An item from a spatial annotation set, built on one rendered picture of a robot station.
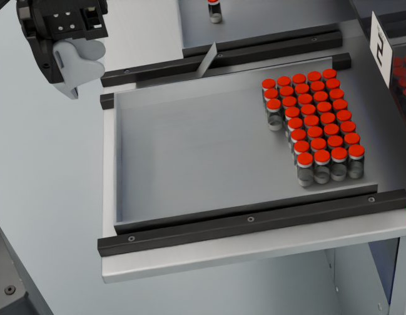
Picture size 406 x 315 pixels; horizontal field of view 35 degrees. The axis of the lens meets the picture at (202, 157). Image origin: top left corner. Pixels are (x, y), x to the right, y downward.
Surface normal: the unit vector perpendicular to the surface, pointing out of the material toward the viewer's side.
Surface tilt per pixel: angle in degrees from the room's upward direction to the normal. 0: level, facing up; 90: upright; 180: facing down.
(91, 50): 87
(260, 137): 0
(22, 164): 0
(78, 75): 93
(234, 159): 0
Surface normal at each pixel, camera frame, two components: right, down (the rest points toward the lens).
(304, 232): -0.14, -0.67
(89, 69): 0.08, 0.76
